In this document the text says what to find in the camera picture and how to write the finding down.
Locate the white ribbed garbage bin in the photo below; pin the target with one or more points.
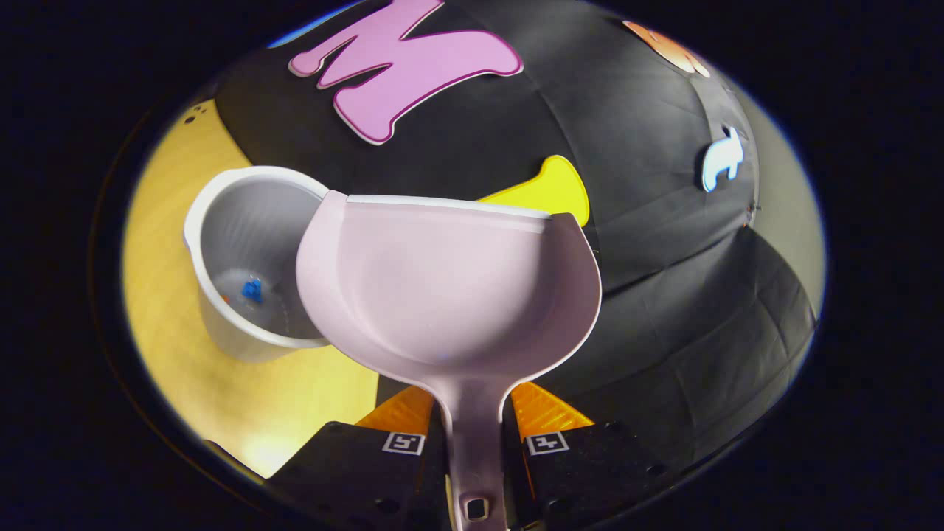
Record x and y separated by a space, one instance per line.
251 221

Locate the blue paper ball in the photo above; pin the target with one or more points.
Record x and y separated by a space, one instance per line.
252 290

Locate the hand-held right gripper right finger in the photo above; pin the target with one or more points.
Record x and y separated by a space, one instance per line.
590 468

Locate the yellow wooden desktop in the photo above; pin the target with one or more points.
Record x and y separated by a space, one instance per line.
295 398

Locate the black backdrop cloth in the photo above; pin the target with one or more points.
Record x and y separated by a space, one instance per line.
664 295

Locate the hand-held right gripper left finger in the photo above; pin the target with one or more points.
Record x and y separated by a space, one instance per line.
346 472

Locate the pink dustpan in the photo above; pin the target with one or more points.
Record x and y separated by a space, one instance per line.
442 295

